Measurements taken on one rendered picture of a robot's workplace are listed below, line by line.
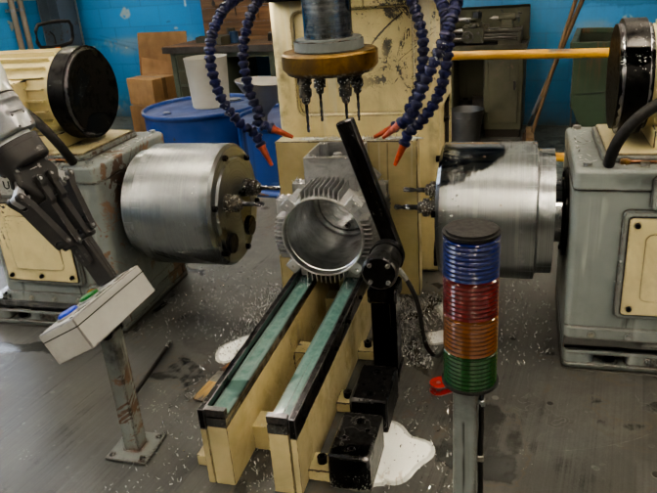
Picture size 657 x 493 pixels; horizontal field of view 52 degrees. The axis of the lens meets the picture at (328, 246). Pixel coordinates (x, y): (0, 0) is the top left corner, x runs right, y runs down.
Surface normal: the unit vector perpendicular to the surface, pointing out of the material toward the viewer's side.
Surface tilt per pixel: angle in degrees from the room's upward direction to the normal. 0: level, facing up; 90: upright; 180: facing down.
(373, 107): 90
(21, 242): 90
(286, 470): 90
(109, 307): 63
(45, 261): 90
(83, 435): 0
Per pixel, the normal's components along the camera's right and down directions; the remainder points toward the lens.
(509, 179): -0.24, -0.34
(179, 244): -0.22, 0.69
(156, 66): -0.40, 0.19
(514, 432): -0.07, -0.92
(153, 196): -0.26, -0.02
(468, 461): -0.25, 0.40
